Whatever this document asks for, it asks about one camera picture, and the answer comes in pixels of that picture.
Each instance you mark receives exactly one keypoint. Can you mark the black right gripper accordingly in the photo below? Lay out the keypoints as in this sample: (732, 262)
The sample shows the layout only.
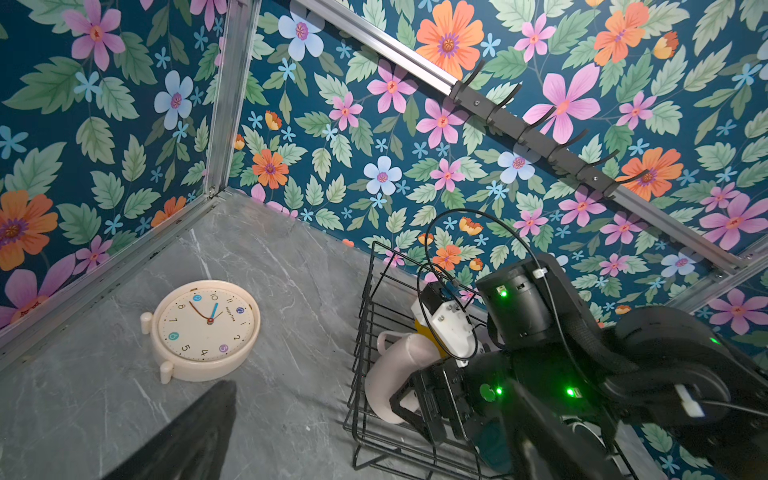
(445, 398)

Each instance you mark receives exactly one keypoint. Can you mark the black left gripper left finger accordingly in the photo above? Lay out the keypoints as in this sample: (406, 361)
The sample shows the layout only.
(193, 446)

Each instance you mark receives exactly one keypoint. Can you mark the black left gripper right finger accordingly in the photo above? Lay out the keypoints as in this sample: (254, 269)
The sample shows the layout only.
(542, 447)

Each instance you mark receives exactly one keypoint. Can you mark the cream mug pink handle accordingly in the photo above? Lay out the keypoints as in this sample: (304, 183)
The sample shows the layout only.
(400, 355)

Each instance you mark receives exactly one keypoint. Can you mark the yellow mug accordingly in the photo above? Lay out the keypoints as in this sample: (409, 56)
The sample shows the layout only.
(424, 330)

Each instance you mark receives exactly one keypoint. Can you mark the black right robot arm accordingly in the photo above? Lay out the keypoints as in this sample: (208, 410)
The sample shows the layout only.
(559, 385)

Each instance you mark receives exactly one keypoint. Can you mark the pink round clock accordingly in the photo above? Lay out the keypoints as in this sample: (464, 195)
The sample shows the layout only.
(202, 331)

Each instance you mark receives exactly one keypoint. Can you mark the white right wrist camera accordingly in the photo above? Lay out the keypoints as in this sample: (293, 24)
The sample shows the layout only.
(447, 320)

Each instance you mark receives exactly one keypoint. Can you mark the black wire dish rack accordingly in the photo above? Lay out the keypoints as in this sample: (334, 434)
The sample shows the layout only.
(397, 448)

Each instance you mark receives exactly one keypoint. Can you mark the black hook rail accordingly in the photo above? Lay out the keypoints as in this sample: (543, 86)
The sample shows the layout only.
(531, 139)

